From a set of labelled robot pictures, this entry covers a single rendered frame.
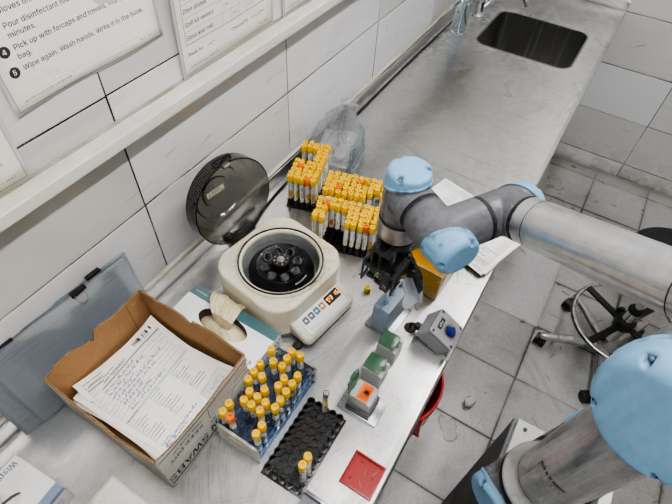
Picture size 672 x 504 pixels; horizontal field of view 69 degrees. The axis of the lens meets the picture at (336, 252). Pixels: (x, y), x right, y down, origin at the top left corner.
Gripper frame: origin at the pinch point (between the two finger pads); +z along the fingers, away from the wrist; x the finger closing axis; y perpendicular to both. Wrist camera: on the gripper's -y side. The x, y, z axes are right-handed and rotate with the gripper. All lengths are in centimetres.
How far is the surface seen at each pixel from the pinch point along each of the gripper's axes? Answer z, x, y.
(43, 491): 9, -27, 68
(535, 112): 15, -5, -110
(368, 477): 15.0, 16.7, 29.8
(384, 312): 5.7, 0.9, 2.0
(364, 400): 7.5, 8.6, 20.6
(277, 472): 13.3, 2.5, 40.1
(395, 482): 103, 19, 1
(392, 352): 9.4, 6.9, 7.2
